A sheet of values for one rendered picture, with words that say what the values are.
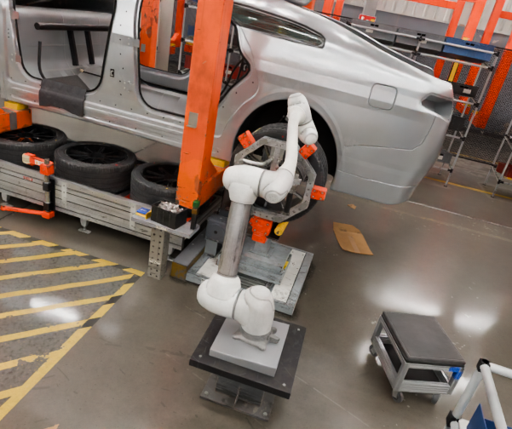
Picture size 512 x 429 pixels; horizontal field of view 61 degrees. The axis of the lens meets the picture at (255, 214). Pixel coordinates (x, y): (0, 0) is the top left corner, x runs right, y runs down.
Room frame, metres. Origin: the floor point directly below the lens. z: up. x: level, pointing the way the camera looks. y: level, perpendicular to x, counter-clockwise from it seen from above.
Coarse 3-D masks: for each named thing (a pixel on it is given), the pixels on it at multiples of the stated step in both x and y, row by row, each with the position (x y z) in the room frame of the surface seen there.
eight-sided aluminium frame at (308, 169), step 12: (252, 144) 2.68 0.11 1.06; (264, 144) 2.66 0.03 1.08; (276, 144) 2.69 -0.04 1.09; (240, 156) 2.69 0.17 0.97; (300, 156) 2.62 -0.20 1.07; (312, 168) 2.65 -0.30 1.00; (312, 180) 2.59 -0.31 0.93; (252, 204) 2.73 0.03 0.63; (300, 204) 2.62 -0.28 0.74; (264, 216) 2.65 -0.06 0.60; (276, 216) 2.63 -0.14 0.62; (288, 216) 2.62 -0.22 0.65
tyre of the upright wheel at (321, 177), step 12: (264, 132) 2.76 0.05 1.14; (276, 132) 2.74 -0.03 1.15; (240, 144) 2.79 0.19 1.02; (300, 144) 2.71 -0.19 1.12; (312, 156) 2.69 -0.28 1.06; (324, 156) 2.84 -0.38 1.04; (324, 168) 2.74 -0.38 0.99; (324, 180) 2.70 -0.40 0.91; (312, 204) 2.67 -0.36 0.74; (300, 216) 2.68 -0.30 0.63
